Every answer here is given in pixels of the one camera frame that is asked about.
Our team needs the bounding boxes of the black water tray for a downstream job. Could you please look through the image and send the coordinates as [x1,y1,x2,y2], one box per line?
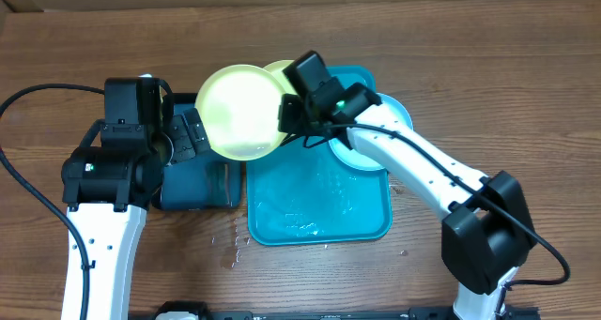
[151,93,242,211]

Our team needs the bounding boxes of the light blue plate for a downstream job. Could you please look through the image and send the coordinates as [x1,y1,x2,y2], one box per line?
[329,93,413,172]

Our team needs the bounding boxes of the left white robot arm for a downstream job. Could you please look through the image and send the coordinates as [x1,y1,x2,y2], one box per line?
[61,108,212,319]

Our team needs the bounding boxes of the yellow plate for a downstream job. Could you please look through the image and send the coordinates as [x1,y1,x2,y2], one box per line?
[194,64,285,161]
[264,60,296,95]

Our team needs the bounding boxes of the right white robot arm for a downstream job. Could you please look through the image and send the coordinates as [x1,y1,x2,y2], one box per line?
[279,79,535,319]

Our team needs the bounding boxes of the teal plastic tray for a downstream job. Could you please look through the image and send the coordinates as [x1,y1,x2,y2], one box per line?
[245,65,393,247]

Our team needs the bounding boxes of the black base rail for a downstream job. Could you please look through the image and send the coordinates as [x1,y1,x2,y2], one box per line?
[131,300,541,320]

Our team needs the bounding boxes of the green orange sponge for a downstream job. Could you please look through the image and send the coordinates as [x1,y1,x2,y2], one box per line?
[208,162,231,207]

